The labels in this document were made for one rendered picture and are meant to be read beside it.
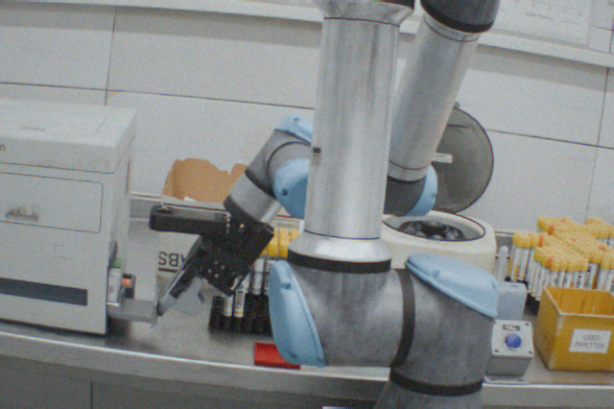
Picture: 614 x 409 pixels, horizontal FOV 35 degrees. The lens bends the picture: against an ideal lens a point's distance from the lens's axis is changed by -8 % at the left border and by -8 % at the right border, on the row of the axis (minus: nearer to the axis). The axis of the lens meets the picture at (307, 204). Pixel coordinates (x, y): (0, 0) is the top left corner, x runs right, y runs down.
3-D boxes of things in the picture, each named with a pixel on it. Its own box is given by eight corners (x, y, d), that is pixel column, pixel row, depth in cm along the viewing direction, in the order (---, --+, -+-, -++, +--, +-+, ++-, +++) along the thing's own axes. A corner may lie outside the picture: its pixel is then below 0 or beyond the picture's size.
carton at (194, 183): (153, 277, 181) (158, 194, 177) (167, 229, 208) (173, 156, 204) (294, 293, 182) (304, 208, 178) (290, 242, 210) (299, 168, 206)
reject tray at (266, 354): (253, 364, 151) (254, 359, 151) (254, 346, 158) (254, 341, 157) (300, 369, 151) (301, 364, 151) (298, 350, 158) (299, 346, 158)
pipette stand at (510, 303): (459, 346, 166) (470, 288, 164) (456, 329, 173) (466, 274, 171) (516, 350, 166) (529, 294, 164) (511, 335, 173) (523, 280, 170)
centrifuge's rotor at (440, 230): (384, 265, 185) (389, 227, 183) (388, 240, 200) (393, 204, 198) (469, 276, 184) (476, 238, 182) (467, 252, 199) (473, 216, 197)
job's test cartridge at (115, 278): (92, 306, 153) (94, 267, 152) (97, 296, 158) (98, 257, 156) (118, 310, 153) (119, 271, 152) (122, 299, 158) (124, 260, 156)
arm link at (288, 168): (368, 172, 137) (349, 144, 147) (283, 165, 134) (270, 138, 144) (359, 228, 139) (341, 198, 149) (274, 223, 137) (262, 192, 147)
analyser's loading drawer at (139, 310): (28, 312, 152) (28, 280, 151) (35, 297, 158) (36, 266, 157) (154, 329, 153) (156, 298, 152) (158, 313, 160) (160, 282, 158)
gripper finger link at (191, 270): (176, 302, 151) (209, 256, 149) (167, 297, 151) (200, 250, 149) (177, 291, 155) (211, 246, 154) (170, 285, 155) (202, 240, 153)
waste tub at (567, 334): (547, 371, 159) (560, 313, 156) (530, 339, 172) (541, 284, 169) (618, 372, 160) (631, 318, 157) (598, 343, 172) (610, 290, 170)
